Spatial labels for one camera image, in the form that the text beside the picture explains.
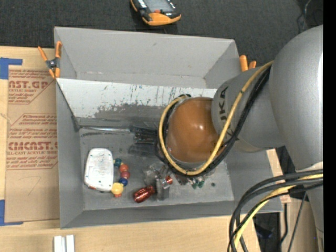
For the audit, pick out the grey metal bin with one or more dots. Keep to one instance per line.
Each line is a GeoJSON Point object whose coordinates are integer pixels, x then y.
{"type": "Point", "coordinates": [136, 62]}

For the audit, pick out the black ribbed tool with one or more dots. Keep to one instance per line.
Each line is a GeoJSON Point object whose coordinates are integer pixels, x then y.
{"type": "Point", "coordinates": [144, 135]}

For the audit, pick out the red metallic cylinder tool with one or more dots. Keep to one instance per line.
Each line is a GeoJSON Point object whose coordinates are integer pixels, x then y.
{"type": "Point", "coordinates": [143, 194]}

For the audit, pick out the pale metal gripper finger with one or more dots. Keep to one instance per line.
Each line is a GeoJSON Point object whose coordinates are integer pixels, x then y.
{"type": "Point", "coordinates": [153, 172]}
{"type": "Point", "coordinates": [162, 190]}

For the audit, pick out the white plastic device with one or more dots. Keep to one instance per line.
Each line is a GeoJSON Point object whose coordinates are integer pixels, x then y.
{"type": "Point", "coordinates": [99, 170]}

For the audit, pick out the small red metallic piece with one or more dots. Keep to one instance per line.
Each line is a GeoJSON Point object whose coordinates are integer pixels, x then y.
{"type": "Point", "coordinates": [169, 180]}

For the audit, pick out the brown cardboard board red print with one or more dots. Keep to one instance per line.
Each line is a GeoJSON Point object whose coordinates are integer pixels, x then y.
{"type": "Point", "coordinates": [31, 188]}

